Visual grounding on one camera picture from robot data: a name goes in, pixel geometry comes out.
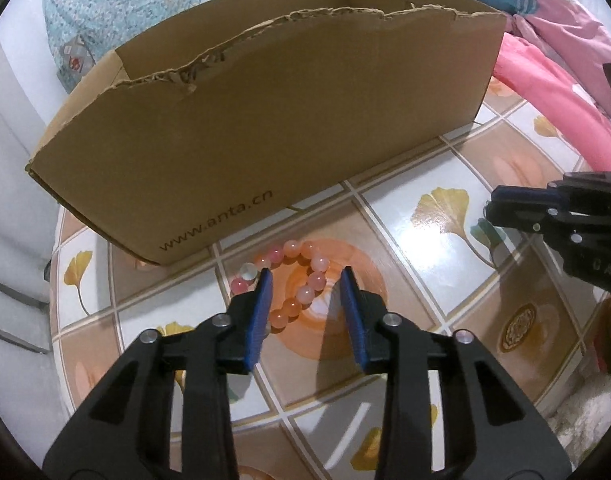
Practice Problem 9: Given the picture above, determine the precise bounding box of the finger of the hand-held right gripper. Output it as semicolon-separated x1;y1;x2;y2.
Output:
484;199;587;257
491;171;611;207

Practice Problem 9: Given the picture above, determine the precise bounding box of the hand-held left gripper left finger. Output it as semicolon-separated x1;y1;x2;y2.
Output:
42;266;275;480

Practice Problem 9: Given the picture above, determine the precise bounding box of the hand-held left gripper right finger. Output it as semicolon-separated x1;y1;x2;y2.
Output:
338;266;572;480

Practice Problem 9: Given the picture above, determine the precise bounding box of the pink bead bracelet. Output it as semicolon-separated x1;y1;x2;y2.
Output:
230;240;332;331

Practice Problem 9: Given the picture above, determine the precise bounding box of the brown cardboard box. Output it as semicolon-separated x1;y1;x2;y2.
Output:
26;0;507;267

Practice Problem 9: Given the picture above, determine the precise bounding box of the tile-print tablecloth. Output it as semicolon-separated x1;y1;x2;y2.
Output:
50;75;611;480

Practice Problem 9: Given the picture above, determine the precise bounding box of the pink floral blanket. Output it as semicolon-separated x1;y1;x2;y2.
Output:
490;32;611;173

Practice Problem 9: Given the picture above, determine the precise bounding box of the white fluffy rug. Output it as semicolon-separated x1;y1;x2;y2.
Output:
550;370;611;466

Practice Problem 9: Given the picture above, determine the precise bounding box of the light pink quilt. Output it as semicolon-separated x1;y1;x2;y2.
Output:
510;0;611;126

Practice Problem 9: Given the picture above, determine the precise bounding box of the white cabinet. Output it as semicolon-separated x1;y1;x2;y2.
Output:
0;90;56;356

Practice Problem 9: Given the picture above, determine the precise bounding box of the teal floral cloth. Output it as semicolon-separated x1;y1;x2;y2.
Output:
40;0;220;95

